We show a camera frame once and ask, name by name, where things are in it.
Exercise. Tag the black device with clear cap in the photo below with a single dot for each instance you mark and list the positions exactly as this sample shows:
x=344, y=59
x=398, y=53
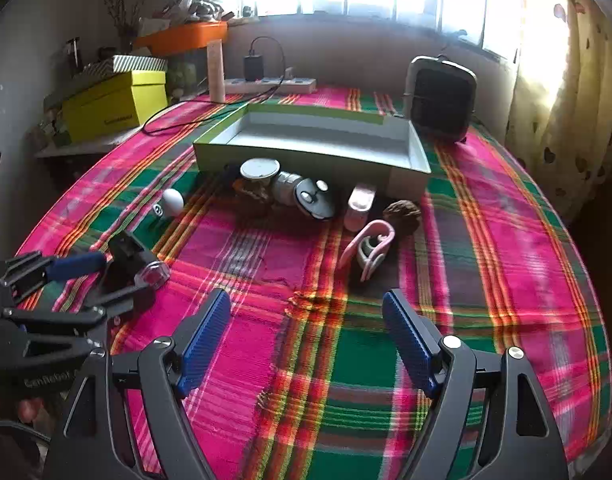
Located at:
x=131, y=260

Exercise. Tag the white side table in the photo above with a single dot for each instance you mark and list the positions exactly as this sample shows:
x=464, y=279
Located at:
x=76, y=149

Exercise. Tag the crumpled paper pile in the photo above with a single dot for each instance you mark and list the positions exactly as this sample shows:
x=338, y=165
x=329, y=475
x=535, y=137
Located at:
x=196, y=7

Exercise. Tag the striped box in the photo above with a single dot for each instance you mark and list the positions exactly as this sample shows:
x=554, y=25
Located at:
x=138, y=63

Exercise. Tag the pink green plaid tablecloth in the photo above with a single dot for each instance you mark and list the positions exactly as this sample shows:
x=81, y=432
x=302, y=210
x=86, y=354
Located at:
x=486, y=260

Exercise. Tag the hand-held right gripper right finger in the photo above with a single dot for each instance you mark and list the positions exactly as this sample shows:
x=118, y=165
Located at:
x=411, y=340

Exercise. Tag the yellow box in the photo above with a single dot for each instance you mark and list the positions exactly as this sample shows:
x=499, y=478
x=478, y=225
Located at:
x=111, y=110

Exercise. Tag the grey space heater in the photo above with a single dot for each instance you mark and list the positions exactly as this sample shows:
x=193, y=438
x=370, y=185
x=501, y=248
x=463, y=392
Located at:
x=441, y=100

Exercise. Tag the dried branches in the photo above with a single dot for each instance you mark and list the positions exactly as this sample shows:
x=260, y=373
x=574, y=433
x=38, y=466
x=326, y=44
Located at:
x=122, y=27

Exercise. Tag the orange box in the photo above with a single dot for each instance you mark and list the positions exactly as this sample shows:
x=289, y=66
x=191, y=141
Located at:
x=186, y=37

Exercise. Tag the pink and white clip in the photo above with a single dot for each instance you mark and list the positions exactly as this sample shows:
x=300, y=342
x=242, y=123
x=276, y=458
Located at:
x=358, y=200
x=351, y=250

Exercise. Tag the white egg-shaped knob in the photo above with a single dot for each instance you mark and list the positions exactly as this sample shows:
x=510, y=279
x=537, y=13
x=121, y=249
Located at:
x=173, y=202

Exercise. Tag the small clear jar white cap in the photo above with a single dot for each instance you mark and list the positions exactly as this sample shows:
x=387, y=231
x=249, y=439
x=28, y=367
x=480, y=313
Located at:
x=286, y=187

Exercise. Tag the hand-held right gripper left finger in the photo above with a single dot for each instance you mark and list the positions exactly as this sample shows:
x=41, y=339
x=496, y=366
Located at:
x=206, y=345

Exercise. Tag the white power strip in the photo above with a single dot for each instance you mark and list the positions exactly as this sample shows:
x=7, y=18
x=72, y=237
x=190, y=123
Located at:
x=296, y=85

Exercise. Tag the white cardboard box green rim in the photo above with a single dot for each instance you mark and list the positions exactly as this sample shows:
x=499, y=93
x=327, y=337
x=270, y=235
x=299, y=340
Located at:
x=326, y=135

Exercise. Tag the person's left hand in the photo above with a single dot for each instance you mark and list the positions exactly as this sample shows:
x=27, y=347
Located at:
x=28, y=410

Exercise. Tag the black round device white buttons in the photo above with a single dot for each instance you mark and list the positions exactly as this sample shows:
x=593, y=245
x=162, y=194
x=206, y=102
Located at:
x=313, y=205

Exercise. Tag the heart print curtain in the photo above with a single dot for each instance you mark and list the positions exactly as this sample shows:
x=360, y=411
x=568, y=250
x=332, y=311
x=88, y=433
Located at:
x=561, y=110

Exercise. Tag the glass jar dark lid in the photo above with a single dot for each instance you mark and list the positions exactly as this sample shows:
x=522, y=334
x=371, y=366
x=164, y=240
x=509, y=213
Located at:
x=75, y=52

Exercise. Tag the brown walnut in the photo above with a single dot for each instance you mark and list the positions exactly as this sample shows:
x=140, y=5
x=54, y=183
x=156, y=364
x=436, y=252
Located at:
x=253, y=200
x=401, y=212

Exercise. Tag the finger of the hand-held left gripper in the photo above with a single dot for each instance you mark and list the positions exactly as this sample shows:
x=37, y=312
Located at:
x=78, y=266
x=61, y=317

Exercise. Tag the pink tube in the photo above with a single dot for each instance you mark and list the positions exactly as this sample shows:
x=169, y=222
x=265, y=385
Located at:
x=217, y=70

